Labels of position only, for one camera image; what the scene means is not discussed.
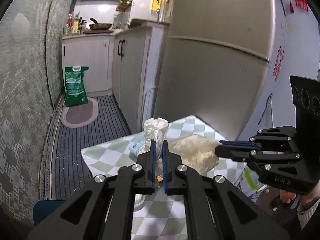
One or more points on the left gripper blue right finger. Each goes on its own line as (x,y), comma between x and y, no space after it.
(172,184)

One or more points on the yellow hanging item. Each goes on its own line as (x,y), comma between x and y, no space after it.
(155,6)

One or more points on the dark teal trash bin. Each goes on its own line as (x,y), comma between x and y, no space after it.
(43,208)

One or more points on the white kitchen cabinet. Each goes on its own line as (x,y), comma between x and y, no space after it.
(127,64)

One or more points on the striped dark floor rug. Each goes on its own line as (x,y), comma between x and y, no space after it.
(98,148)

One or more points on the cream plastic bag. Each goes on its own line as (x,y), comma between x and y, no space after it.
(196,152)

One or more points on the blue cartoon tissue pack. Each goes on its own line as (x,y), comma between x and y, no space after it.
(135,146)

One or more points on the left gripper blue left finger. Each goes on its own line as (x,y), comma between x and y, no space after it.
(145,182)

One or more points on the green rice bag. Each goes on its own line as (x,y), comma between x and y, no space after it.
(74,86)

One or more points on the cream knit right sleeve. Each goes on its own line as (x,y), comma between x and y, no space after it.
(306,209)

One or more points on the small clear plastic cup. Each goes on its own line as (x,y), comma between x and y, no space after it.
(139,200)

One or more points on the frying pan on stove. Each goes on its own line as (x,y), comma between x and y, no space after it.
(99,26)

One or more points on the ginger root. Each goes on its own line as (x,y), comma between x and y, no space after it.
(159,179)

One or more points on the oval pink grey floor mat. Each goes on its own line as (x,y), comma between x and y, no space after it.
(81,115)

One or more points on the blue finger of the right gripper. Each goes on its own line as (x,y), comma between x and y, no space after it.
(235,153)
(245,144)

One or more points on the person's right hand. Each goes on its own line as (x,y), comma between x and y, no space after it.
(287,197)

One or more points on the patterned glass sliding door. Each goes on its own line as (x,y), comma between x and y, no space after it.
(31,83)

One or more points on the silver refrigerator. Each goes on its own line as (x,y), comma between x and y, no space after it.
(216,64)

